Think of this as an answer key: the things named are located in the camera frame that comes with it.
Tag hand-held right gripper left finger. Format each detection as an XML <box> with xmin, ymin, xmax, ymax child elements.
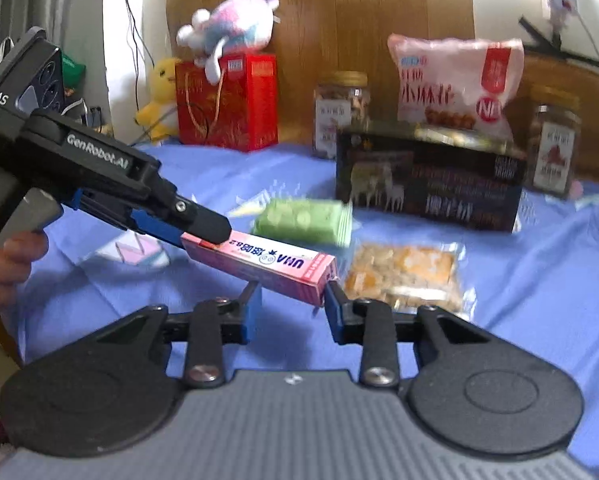
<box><xmin>96</xmin><ymin>282</ymin><xmax>265</xmax><ymax>389</ymax></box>

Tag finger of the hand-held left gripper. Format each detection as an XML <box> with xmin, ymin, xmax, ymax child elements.
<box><xmin>149</xmin><ymin>180</ymin><xmax>231</xmax><ymax>248</ymax></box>
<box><xmin>74</xmin><ymin>190</ymin><xmax>184</xmax><ymax>250</ymax></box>

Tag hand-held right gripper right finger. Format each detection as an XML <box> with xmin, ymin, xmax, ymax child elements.
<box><xmin>324</xmin><ymin>282</ymin><xmax>486</xmax><ymax>390</ymax></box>

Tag long pink snack box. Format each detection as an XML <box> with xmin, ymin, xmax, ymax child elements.
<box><xmin>180</xmin><ymin>232</ymin><xmax>337</xmax><ymax>307</ymax></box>

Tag clear packet with orange label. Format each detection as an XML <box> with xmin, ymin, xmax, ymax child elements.
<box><xmin>343</xmin><ymin>241</ymin><xmax>467</xmax><ymax>315</ymax></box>

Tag green snack packet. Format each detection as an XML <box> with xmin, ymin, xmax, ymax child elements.
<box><xmin>252</xmin><ymin>198</ymin><xmax>355</xmax><ymax>248</ymax></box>

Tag black tin box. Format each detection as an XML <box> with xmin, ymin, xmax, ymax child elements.
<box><xmin>335</xmin><ymin>120</ymin><xmax>529</xmax><ymax>233</ymax></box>

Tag person's left hand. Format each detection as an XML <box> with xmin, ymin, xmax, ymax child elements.
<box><xmin>0</xmin><ymin>232</ymin><xmax>50</xmax><ymax>321</ymax></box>

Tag green bag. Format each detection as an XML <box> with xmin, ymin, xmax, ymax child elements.
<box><xmin>62</xmin><ymin>52</ymin><xmax>87</xmax><ymax>93</ymax></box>

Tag yellow duck plush toy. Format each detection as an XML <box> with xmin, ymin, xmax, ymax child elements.
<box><xmin>134</xmin><ymin>56</ymin><xmax>182</xmax><ymax>143</ymax></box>

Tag red gift box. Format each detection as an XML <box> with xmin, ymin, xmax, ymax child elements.
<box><xmin>175</xmin><ymin>53</ymin><xmax>279</xmax><ymax>153</ymax></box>

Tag clear nut jar gold lid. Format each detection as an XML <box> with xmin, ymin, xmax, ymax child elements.
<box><xmin>312</xmin><ymin>71</ymin><xmax>371</xmax><ymax>160</ymax></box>

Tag pink and blue plush toy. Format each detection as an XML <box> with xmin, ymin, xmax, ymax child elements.
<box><xmin>176</xmin><ymin>0</ymin><xmax>281</xmax><ymax>84</ymax></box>

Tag large pink snack bag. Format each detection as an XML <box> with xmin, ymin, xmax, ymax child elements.
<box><xmin>387</xmin><ymin>34</ymin><xmax>525</xmax><ymax>143</ymax></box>

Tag light wooden board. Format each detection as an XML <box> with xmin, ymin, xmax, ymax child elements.
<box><xmin>165</xmin><ymin>0</ymin><xmax>476</xmax><ymax>148</ymax></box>

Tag tall nut jar white label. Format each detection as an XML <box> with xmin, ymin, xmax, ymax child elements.
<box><xmin>524</xmin><ymin>85</ymin><xmax>583</xmax><ymax>198</ymax></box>

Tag crossed black tape strips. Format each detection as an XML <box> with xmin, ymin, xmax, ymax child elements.
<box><xmin>518</xmin><ymin>16</ymin><xmax>599</xmax><ymax>68</ymax></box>

